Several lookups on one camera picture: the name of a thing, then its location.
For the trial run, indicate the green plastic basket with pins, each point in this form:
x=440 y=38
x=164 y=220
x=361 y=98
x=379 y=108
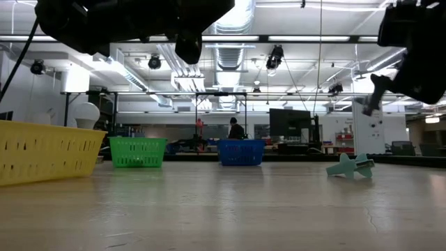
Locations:
x=137 y=151

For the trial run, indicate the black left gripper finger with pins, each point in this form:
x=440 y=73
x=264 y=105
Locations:
x=208 y=23
x=214 y=8

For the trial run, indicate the blue plastic basket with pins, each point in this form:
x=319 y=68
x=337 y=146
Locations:
x=240 y=152

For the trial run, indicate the red background object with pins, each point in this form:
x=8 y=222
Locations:
x=199 y=123

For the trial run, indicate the person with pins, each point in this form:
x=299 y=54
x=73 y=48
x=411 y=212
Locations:
x=237 y=131

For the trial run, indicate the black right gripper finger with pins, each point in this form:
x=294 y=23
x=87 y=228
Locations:
x=413 y=69
x=416 y=91

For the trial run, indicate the black ceiling spotlight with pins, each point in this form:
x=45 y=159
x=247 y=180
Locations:
x=154 y=62
x=275 y=56
x=37 y=67
x=335 y=89

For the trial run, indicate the yellow plastic basket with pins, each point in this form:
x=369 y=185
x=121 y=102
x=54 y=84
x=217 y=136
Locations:
x=45 y=153

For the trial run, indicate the black background workstation frame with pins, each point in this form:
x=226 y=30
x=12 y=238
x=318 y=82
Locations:
x=223 y=93

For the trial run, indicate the red storage shelf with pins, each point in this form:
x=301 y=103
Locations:
x=345 y=137

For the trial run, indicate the large black monitor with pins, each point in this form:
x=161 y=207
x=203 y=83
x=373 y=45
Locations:
x=289 y=123

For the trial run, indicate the white light bulb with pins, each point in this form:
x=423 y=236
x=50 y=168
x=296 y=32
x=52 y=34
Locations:
x=86 y=113

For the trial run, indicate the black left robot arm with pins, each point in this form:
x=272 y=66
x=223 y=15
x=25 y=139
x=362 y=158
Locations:
x=69 y=24

